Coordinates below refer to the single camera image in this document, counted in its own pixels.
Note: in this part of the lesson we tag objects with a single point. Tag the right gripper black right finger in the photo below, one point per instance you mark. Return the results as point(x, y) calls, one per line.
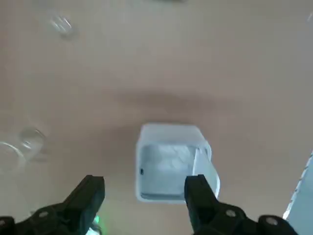
point(203, 203)

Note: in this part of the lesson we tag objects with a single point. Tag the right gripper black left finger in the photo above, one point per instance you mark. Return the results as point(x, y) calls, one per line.
point(83, 203)

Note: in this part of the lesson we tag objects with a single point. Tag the small glass beaker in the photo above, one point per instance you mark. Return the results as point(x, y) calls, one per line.
point(62, 25)

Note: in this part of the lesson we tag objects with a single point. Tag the white lidded trash bin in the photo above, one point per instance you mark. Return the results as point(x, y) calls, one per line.
point(168, 134)

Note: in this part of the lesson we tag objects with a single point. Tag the large glass beaker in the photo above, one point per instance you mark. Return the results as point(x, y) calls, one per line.
point(31, 139)

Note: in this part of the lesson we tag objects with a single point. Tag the ribbed aluminium rail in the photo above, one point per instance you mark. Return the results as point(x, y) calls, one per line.
point(302, 186)

